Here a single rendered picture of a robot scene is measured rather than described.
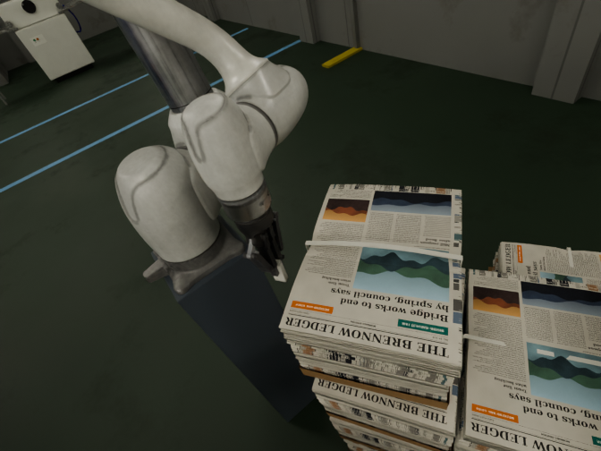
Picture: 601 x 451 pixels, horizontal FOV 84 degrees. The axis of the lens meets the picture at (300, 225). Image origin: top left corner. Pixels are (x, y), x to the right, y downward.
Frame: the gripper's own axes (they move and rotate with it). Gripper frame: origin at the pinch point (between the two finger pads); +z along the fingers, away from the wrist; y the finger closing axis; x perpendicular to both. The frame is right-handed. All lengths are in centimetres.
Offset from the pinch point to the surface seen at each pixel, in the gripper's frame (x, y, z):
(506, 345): -48, 0, 14
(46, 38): 591, 379, 32
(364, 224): -19.1, 8.4, -9.7
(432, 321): -33.8, -10.2, -9.7
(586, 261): -75, 44, 36
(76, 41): 571, 411, 51
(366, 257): -21.2, 0.3, -9.5
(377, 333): -26.1, -14.1, -9.8
